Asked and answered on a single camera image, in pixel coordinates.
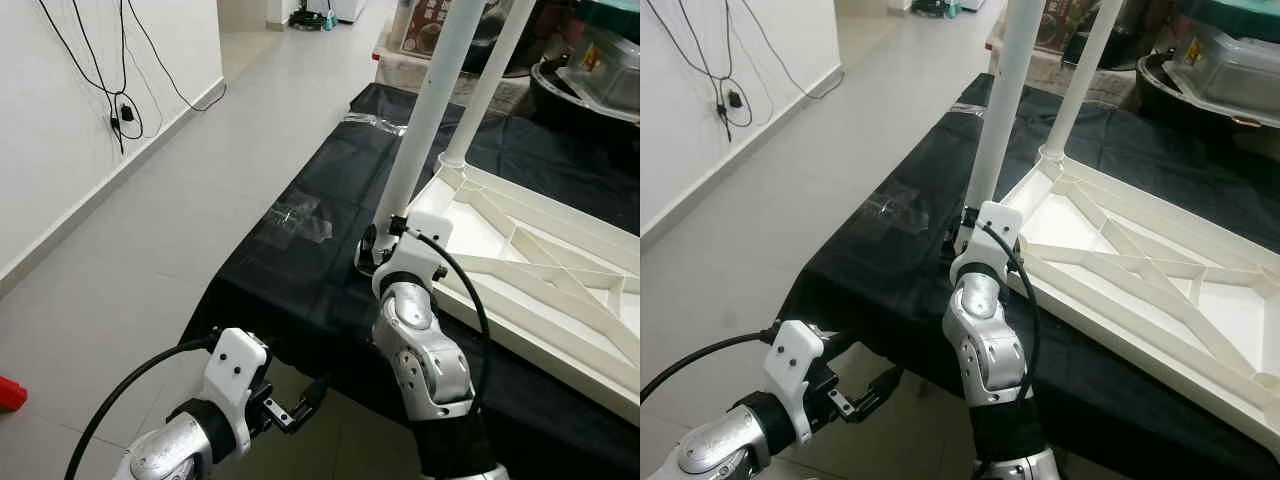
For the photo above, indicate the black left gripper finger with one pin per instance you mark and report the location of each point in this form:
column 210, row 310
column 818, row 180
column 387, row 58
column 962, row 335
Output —
column 886, row 384
column 314, row 394

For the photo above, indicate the white plastic table leg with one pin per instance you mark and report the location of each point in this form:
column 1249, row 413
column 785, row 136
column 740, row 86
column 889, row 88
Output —
column 490, row 80
column 430, row 110
column 1085, row 70
column 1010, row 100

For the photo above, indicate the white plastic table top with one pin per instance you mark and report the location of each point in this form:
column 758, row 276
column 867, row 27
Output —
column 1150, row 260
column 540, row 250

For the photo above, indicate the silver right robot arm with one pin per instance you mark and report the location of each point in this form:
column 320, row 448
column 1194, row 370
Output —
column 985, row 340
column 425, row 350

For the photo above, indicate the clear tape cross patch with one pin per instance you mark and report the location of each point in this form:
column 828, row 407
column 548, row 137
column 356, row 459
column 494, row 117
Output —
column 300, row 218
column 895, row 210

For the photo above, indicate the black tablecloth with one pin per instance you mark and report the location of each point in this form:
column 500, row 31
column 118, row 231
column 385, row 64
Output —
column 300, row 290
column 880, row 290

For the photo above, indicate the clear tape strip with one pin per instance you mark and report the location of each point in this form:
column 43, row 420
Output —
column 375, row 123
column 970, row 111

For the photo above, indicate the beige low platform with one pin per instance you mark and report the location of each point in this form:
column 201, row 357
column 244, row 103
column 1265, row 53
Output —
column 1020, row 75
column 400, row 75

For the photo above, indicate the dark metal wok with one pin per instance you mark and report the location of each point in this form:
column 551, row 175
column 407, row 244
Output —
column 570, row 100
column 1160, row 95

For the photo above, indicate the white cabinet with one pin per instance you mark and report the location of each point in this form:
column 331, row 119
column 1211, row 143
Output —
column 345, row 10

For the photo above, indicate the red plastic stool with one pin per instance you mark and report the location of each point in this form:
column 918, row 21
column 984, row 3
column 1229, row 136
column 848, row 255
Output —
column 10, row 395

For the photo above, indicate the clear plastic storage box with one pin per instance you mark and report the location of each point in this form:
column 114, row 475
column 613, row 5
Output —
column 1235, row 70
column 615, row 75

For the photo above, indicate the green pot lid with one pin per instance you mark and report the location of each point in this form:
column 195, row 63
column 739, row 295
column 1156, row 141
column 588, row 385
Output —
column 1240, row 15
column 615, row 8

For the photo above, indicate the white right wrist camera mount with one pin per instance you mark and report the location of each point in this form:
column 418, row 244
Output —
column 420, row 250
column 990, row 240

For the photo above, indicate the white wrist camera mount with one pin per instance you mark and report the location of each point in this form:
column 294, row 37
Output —
column 795, row 360
column 990, row 240
column 235, row 370
column 420, row 250

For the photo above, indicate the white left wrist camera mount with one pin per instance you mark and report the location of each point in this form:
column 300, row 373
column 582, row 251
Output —
column 795, row 360
column 235, row 370

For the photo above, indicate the black wall charger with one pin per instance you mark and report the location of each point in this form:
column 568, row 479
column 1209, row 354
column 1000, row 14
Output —
column 123, row 112
column 732, row 100

